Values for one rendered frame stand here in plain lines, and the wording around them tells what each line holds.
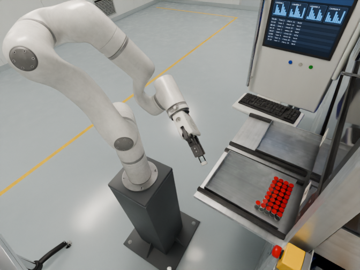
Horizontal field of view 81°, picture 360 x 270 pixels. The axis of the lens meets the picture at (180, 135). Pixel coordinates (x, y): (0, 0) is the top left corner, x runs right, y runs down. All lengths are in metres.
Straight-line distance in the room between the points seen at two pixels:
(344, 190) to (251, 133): 0.79
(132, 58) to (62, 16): 0.20
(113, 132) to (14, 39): 0.37
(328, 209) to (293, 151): 0.65
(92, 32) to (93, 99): 0.21
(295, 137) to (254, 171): 0.35
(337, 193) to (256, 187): 0.53
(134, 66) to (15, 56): 0.29
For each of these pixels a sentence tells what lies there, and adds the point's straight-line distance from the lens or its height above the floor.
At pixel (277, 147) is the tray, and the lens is 1.26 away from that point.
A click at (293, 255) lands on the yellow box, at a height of 1.03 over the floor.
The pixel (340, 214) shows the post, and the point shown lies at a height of 1.27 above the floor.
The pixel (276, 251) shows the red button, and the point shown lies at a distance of 0.84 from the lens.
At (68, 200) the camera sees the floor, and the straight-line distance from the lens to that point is 2.36.
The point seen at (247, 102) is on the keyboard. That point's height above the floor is 0.83.
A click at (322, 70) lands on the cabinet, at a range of 1.53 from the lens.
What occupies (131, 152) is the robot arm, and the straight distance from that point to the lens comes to 0.93.
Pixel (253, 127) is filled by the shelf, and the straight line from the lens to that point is 1.34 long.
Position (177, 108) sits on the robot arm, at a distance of 0.77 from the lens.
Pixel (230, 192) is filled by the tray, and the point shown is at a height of 0.88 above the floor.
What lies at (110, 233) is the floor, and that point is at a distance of 2.03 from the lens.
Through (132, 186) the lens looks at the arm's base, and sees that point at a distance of 1.12.
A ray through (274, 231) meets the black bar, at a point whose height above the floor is 0.90.
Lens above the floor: 1.79
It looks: 46 degrees down
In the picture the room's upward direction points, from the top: 6 degrees counter-clockwise
